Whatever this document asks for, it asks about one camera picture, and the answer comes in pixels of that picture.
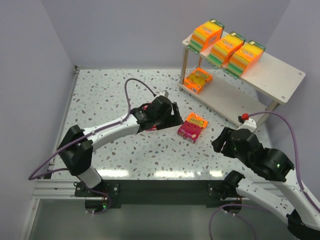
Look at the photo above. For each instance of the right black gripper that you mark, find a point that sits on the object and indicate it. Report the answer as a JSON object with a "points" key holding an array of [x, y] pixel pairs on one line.
{"points": [[225, 141]]}

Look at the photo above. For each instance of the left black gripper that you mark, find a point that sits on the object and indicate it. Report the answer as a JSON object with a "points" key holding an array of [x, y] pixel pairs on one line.
{"points": [[171, 116]]}

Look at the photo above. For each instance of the pink Scrub Mommy box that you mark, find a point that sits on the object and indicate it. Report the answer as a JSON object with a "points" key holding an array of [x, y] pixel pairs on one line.
{"points": [[192, 127]]}

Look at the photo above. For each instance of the Scrub Daddy yellow sponge box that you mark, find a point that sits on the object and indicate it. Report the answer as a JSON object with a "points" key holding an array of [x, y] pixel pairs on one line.
{"points": [[197, 80]]}

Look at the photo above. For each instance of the Sponge Daddy yellow green box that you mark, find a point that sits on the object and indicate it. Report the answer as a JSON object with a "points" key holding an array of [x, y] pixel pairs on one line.
{"points": [[244, 59]]}

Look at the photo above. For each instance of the Sponge Daddy multipack box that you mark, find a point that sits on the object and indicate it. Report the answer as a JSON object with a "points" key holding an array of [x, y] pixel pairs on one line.
{"points": [[224, 48], [205, 35]]}

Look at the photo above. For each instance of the orange Scrub Daddy box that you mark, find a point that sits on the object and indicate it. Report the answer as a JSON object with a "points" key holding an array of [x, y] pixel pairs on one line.
{"points": [[154, 128]]}

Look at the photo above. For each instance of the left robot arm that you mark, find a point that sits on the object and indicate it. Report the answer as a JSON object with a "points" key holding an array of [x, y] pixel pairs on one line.
{"points": [[78, 145]]}

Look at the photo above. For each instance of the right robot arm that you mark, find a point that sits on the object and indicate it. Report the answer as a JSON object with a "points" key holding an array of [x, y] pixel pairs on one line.
{"points": [[294, 209]]}

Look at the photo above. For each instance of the white two-tier shelf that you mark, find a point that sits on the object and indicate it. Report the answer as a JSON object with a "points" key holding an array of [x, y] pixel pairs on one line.
{"points": [[270, 76]]}

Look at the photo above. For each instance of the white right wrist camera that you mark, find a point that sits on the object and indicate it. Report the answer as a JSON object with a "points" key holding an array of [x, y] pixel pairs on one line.
{"points": [[247, 123]]}

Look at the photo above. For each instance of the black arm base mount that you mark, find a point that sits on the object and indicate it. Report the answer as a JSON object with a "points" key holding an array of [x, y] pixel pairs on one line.
{"points": [[113, 194]]}

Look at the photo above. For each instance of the aluminium frame rail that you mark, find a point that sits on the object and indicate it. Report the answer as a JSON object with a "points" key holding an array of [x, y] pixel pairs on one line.
{"points": [[56, 188]]}

